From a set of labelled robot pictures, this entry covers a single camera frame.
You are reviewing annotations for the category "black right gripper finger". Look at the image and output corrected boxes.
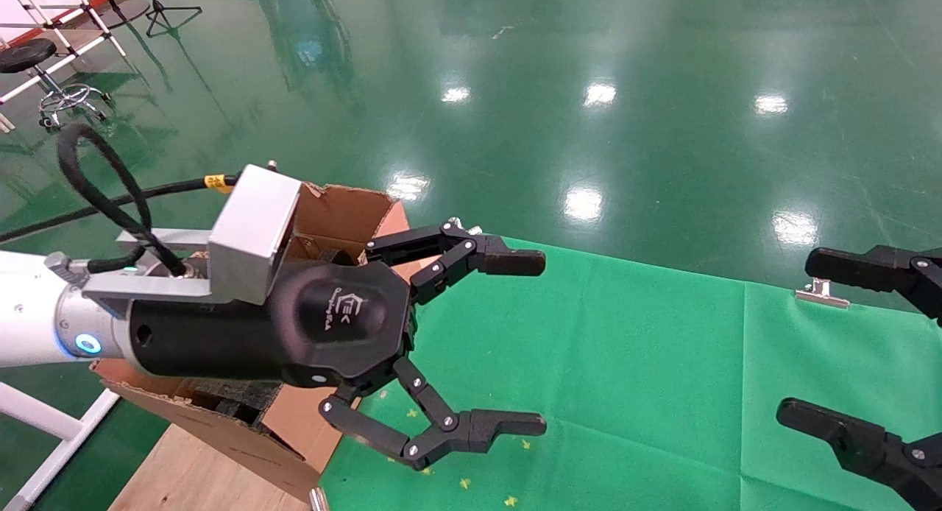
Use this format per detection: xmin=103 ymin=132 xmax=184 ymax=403
xmin=804 ymin=244 xmax=942 ymax=326
xmin=776 ymin=397 xmax=942 ymax=511

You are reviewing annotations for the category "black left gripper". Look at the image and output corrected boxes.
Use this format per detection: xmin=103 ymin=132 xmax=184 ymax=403
xmin=129 ymin=220 xmax=548 ymax=472

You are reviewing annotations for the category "large open cardboard carton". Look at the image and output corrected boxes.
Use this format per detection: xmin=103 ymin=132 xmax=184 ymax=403
xmin=92 ymin=183 xmax=413 ymax=504

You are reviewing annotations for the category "green table cloth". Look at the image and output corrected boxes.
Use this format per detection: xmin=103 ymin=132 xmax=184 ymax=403
xmin=318 ymin=235 xmax=942 ymax=511

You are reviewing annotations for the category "black tripod microphone stand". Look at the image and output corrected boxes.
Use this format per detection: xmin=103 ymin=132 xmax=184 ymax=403
xmin=140 ymin=0 xmax=203 ymax=39

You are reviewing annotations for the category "black round stool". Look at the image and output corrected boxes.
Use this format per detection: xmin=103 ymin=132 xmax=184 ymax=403
xmin=0 ymin=38 xmax=111 ymax=133

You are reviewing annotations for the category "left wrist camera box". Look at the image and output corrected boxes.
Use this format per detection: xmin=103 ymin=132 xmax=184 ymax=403
xmin=208 ymin=163 xmax=303 ymax=306

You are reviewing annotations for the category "silver camera mounting bracket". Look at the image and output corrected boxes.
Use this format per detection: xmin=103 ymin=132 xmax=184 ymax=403
xmin=82 ymin=228 xmax=214 ymax=303

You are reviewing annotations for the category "black cable with yellow tag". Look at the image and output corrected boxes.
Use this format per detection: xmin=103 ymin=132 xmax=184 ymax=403
xmin=0 ymin=174 xmax=242 ymax=244

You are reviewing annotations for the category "white metal stand frame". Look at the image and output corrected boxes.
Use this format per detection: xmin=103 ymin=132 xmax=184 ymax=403
xmin=0 ymin=382 xmax=120 ymax=511

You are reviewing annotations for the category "black looping cable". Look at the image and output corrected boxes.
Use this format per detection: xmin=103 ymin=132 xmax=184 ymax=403
xmin=57 ymin=123 xmax=188 ymax=278

